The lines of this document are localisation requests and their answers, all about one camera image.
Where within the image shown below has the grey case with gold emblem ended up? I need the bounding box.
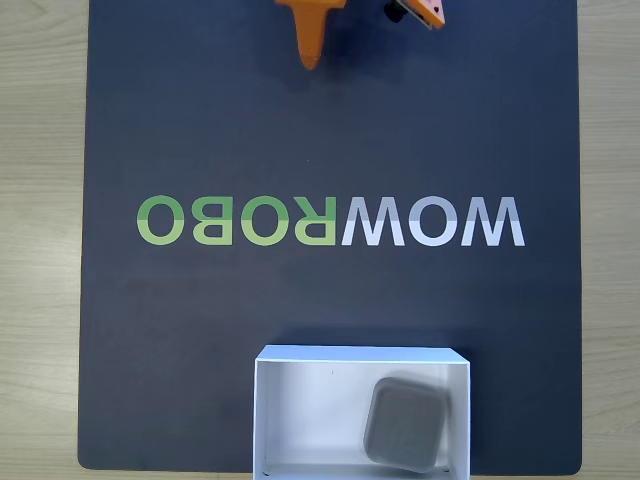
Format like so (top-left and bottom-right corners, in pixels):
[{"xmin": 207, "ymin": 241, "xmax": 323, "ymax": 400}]
[{"xmin": 362, "ymin": 375, "xmax": 451, "ymax": 474}]

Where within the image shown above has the dark mat with WOWROBO logo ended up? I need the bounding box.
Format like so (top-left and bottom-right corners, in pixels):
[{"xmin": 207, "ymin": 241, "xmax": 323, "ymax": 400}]
[{"xmin": 77, "ymin": 0, "xmax": 584, "ymax": 474}]

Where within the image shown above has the white open cardboard box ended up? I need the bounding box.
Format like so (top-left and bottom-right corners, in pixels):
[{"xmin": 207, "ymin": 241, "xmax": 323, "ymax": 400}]
[{"xmin": 253, "ymin": 344, "xmax": 472, "ymax": 480}]

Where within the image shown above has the wrist camera with orange mount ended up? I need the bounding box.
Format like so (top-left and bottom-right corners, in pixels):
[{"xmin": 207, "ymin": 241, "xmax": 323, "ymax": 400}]
[{"xmin": 383, "ymin": 0, "xmax": 446, "ymax": 31}]

